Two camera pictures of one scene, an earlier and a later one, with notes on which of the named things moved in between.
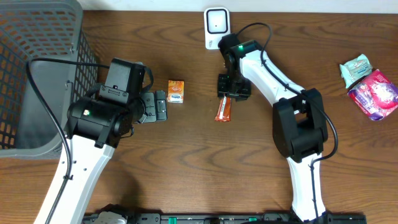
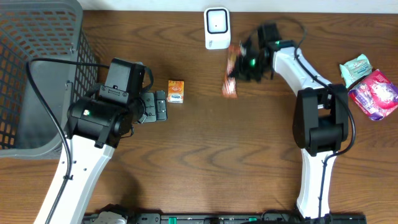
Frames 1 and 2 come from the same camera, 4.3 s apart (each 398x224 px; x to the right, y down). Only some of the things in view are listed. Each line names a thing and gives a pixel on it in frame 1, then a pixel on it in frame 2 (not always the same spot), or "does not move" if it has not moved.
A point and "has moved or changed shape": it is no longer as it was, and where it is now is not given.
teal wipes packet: (354, 69) does not move
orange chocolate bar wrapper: (224, 113) has moved or changed shape
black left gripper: (149, 106) does not move
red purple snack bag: (377, 96) does not move
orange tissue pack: (175, 91) does not move
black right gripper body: (236, 87) → (251, 70)
